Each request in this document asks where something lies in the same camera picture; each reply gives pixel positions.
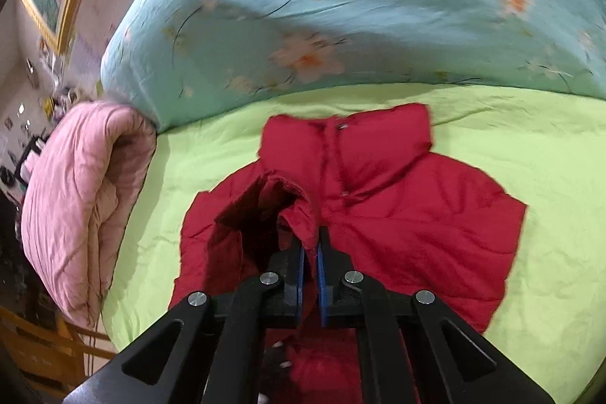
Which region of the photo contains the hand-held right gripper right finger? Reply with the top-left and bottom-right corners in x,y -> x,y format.
316,225 -> 557,404

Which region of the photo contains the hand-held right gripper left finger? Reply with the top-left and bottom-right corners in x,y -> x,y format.
64,236 -> 313,404

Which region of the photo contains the red puffer jacket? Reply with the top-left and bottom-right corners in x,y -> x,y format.
168,102 -> 528,404

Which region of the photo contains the folded pink quilt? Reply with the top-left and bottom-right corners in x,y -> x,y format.
20,102 -> 158,329

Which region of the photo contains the lime green bed sheet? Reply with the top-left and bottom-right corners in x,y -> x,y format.
102,84 -> 606,404

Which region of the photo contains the wooden chair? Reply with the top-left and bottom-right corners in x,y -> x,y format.
0,307 -> 119,400

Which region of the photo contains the pile of small clutter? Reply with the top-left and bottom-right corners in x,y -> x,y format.
0,49 -> 72,196

